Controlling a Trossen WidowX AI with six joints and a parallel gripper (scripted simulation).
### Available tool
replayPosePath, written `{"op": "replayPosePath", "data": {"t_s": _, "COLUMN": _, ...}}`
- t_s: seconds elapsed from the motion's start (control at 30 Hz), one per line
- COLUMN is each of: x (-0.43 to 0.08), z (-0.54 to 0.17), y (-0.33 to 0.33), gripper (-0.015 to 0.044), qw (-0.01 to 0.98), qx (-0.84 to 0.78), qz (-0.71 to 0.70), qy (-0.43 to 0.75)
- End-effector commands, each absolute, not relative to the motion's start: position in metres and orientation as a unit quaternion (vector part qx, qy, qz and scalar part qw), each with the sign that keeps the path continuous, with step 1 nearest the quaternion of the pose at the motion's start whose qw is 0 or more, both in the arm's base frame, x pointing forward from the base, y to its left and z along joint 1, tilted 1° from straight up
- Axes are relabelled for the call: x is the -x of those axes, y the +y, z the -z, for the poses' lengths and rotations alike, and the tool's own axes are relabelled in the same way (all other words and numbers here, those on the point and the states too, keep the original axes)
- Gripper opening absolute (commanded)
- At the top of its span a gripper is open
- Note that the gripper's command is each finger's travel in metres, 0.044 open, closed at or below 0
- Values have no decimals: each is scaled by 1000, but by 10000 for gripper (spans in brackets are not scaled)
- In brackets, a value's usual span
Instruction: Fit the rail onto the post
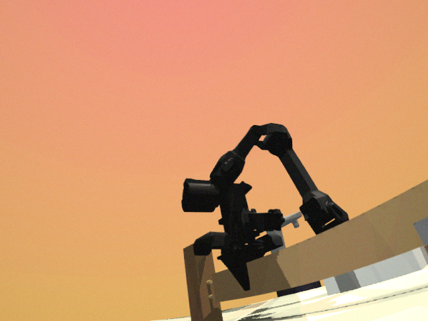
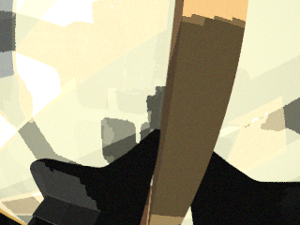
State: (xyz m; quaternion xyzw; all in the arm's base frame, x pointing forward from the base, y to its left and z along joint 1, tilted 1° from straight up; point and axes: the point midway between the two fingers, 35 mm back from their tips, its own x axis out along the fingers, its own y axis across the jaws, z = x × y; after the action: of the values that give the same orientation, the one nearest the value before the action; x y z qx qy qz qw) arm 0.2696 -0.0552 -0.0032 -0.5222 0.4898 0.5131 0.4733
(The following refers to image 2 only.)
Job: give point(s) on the long brown wooden rail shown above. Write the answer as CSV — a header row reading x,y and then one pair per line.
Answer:
x,y
206,41

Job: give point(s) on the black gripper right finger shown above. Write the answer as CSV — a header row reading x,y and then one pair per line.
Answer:
x,y
227,196

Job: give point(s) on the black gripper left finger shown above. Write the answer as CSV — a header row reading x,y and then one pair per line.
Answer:
x,y
120,188

